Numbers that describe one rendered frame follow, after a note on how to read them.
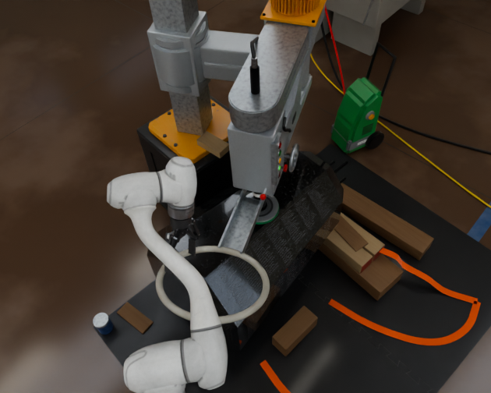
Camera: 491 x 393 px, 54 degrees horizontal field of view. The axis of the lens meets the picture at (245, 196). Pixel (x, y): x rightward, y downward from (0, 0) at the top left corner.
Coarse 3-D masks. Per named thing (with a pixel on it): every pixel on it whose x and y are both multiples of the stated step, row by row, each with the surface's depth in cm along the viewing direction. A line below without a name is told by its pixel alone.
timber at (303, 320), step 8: (304, 312) 306; (288, 320) 303; (296, 320) 303; (304, 320) 303; (312, 320) 303; (288, 328) 300; (296, 328) 300; (304, 328) 300; (312, 328) 310; (280, 336) 297; (288, 336) 297; (296, 336) 297; (304, 336) 306; (280, 344) 294; (288, 344) 294; (296, 344) 303; (288, 352) 301
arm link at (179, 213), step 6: (168, 204) 160; (192, 204) 161; (168, 210) 162; (174, 210) 160; (180, 210) 159; (186, 210) 160; (192, 210) 162; (174, 216) 161; (180, 216) 160; (186, 216) 161
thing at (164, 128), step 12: (216, 108) 333; (156, 120) 329; (168, 120) 328; (216, 120) 326; (228, 120) 326; (156, 132) 322; (168, 132) 321; (180, 132) 321; (216, 132) 319; (168, 144) 315; (180, 144) 314; (192, 144) 313; (180, 156) 310; (192, 156) 307; (204, 156) 311
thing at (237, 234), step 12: (240, 204) 244; (252, 204) 244; (240, 216) 240; (252, 216) 239; (228, 228) 232; (240, 228) 235; (252, 228) 231; (228, 240) 231; (240, 240) 230; (240, 252) 221
